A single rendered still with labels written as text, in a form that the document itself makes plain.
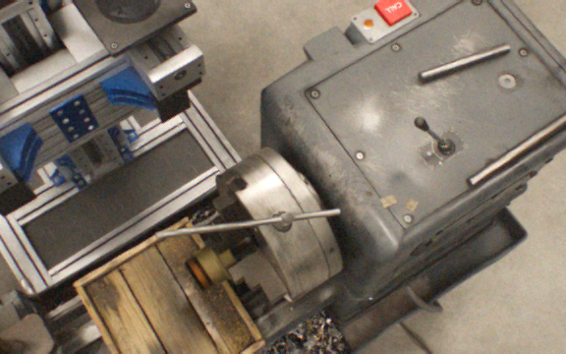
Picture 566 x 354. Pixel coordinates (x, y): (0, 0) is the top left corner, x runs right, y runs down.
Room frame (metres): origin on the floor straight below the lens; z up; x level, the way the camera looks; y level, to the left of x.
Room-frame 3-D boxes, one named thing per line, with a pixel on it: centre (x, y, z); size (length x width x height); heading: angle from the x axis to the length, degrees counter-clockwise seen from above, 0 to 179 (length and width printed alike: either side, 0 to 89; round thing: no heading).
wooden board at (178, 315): (0.23, 0.25, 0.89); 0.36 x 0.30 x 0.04; 40
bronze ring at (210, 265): (0.31, 0.15, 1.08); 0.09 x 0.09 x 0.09; 41
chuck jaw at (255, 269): (0.29, 0.03, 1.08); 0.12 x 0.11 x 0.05; 40
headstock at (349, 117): (0.68, -0.27, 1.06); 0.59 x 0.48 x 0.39; 130
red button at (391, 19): (0.87, -0.17, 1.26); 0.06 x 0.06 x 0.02; 40
